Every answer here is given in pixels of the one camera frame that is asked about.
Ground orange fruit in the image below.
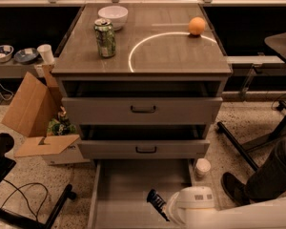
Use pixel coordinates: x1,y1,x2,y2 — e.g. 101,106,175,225
188,17,206,35

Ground white bowl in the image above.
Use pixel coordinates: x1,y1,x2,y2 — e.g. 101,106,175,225
98,6,128,31

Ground black cable on floor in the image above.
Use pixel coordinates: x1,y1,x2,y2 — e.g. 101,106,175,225
0,178,50,229

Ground green packages in box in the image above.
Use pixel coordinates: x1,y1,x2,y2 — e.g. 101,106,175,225
47,106,76,136

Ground grey drawer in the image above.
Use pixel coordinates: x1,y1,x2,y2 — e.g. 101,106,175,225
87,159,194,229
63,97,222,125
78,140,210,159

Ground black shoe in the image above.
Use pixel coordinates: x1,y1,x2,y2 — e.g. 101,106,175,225
221,172,252,206

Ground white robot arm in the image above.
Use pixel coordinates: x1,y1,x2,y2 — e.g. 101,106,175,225
165,186,286,229

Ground white cup on floor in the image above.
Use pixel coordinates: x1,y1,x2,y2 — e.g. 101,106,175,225
194,158,211,177

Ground blue patterned bowl right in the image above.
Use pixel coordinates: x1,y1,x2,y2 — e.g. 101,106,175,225
13,48,39,64

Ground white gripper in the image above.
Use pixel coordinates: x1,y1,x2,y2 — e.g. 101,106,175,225
165,186,217,225

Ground grey middle drawer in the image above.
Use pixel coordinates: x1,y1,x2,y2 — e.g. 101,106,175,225
78,140,210,159

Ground black table stand base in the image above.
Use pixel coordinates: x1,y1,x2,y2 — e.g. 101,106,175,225
217,32,286,171

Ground green soda can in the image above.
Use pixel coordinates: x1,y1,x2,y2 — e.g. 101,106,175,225
94,18,115,58

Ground grey top drawer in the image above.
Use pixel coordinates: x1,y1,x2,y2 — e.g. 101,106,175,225
63,97,222,125

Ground grey bottom drawer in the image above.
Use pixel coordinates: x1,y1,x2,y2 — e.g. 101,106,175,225
87,159,194,229

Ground person leg dark trousers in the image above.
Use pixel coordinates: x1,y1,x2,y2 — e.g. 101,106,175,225
245,137,286,202

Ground open cardboard box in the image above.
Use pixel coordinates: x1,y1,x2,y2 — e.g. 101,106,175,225
2,65,88,165

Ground blue patterned bowl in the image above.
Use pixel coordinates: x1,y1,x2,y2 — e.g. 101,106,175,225
13,48,39,64
0,45,13,63

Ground white paper cup on shelf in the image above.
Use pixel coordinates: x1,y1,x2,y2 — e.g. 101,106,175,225
37,44,54,64

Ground grey drawer cabinet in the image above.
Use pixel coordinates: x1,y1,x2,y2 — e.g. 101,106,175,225
51,2,233,160

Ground black chair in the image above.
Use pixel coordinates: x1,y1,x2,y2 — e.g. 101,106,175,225
0,133,76,229

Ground blue patterned bowl left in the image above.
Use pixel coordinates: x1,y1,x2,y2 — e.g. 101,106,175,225
0,45,13,63

